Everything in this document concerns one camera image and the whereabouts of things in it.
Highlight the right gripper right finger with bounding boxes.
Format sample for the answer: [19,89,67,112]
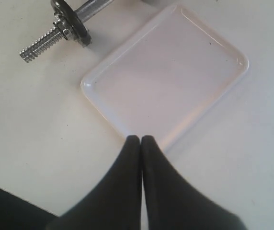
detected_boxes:
[141,136,246,230]

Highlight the white plastic tray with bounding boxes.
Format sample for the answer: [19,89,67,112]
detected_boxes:
[81,4,249,150]

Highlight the black plate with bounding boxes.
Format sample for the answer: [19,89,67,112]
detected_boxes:
[51,0,91,46]

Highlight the chrome threaded dumbbell bar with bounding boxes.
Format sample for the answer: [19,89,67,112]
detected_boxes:
[19,0,113,63]

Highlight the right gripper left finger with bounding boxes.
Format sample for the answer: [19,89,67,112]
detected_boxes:
[46,135,142,230]

